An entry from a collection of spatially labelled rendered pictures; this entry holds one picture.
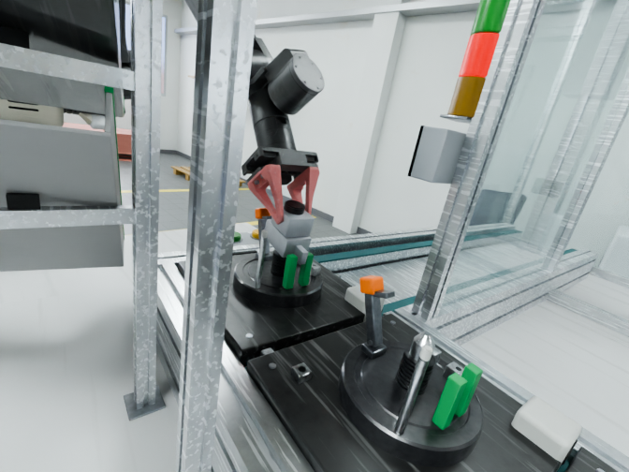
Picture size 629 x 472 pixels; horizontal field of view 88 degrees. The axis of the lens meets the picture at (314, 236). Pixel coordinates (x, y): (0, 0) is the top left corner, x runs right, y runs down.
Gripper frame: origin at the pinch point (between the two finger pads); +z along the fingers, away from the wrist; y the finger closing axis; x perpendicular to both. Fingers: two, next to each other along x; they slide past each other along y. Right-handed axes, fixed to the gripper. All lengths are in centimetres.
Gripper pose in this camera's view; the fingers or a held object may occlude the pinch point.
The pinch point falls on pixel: (292, 216)
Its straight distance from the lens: 47.9
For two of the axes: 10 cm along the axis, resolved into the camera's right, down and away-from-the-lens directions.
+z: 2.3, 9.5, -1.9
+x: -5.7, 2.9, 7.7
